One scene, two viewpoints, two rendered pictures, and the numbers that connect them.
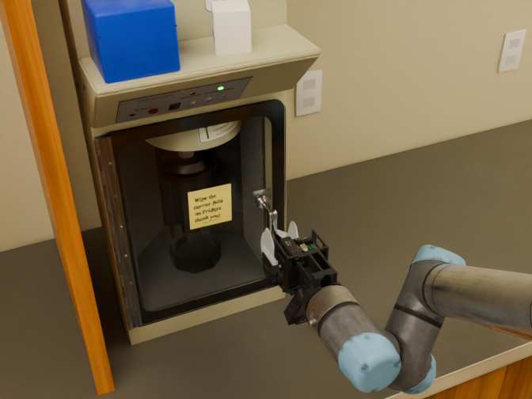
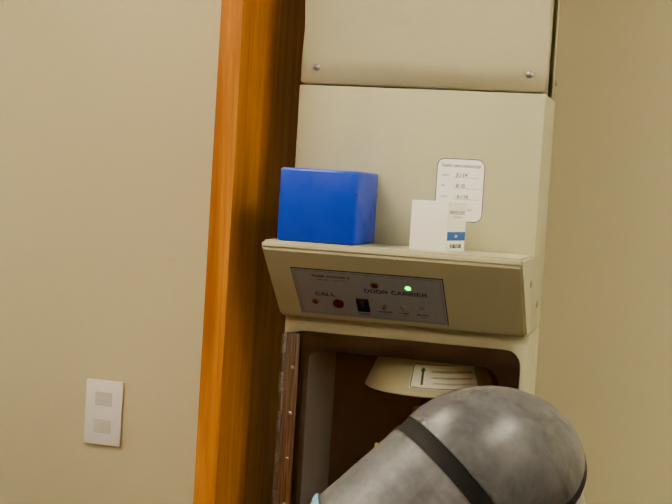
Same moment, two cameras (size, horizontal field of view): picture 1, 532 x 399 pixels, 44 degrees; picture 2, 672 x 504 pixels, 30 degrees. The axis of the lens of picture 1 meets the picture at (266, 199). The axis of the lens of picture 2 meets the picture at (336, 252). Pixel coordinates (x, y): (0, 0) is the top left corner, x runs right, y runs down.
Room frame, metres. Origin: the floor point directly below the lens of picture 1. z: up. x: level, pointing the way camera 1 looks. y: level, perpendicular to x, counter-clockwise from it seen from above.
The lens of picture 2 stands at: (-0.39, -0.82, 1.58)
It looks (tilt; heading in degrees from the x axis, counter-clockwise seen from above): 3 degrees down; 39
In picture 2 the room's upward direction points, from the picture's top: 4 degrees clockwise
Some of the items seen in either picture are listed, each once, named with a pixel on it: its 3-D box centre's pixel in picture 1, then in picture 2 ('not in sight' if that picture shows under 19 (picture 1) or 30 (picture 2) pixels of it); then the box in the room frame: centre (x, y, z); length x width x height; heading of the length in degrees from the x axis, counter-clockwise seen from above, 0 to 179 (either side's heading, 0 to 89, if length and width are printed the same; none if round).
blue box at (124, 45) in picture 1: (130, 32); (328, 206); (0.83, 0.17, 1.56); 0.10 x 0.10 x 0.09; 23
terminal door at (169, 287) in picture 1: (204, 219); (391, 494); (0.91, 0.11, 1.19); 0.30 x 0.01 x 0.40; 113
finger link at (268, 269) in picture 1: (279, 267); not in sight; (0.83, -0.02, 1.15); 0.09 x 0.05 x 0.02; 27
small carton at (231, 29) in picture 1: (231, 27); (438, 225); (0.89, 0.04, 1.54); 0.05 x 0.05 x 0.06; 7
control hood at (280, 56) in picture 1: (203, 85); (396, 287); (0.87, 0.09, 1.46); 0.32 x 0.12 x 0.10; 113
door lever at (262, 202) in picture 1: (268, 225); not in sight; (0.93, 0.00, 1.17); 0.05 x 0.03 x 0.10; 23
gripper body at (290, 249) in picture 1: (308, 275); not in sight; (0.78, -0.06, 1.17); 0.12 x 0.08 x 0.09; 23
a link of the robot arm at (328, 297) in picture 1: (330, 311); not in sight; (0.71, -0.09, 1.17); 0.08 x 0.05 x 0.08; 113
